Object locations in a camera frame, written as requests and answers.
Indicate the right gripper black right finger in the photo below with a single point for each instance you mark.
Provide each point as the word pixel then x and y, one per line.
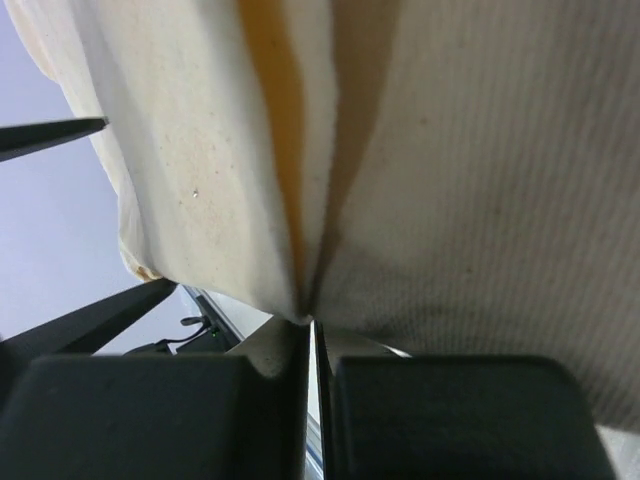
pixel 454 417

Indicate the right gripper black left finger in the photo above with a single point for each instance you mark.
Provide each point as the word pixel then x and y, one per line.
pixel 238 415

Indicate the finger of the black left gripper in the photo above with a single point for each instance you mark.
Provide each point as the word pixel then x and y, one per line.
pixel 90 328
pixel 20 140

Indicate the beige cloth mat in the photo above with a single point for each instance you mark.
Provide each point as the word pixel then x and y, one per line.
pixel 447 177

